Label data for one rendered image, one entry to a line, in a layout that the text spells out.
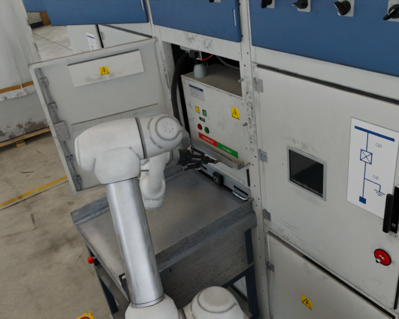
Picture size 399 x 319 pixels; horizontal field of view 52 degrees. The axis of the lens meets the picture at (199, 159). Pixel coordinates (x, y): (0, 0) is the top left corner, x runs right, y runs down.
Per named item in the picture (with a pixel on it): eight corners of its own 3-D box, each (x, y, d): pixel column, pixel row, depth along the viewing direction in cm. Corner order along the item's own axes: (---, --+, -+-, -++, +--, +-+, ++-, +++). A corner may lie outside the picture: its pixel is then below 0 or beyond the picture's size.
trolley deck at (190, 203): (129, 302, 163) (125, 292, 160) (74, 228, 209) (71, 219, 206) (256, 224, 193) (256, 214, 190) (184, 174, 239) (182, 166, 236)
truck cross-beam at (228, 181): (255, 204, 194) (254, 194, 191) (191, 163, 234) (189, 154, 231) (263, 200, 196) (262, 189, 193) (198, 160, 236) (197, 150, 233)
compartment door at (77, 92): (73, 190, 232) (28, 62, 195) (180, 160, 244) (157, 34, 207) (73, 196, 226) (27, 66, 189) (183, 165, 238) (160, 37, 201)
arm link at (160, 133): (174, 114, 137) (134, 123, 134) (182, 101, 119) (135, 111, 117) (183, 152, 136) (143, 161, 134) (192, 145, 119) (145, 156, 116)
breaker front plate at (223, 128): (251, 193, 194) (242, 100, 170) (193, 158, 230) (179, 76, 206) (253, 193, 195) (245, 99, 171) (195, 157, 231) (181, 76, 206)
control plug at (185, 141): (182, 162, 219) (177, 133, 210) (177, 159, 223) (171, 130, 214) (194, 157, 223) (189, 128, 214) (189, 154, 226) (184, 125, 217)
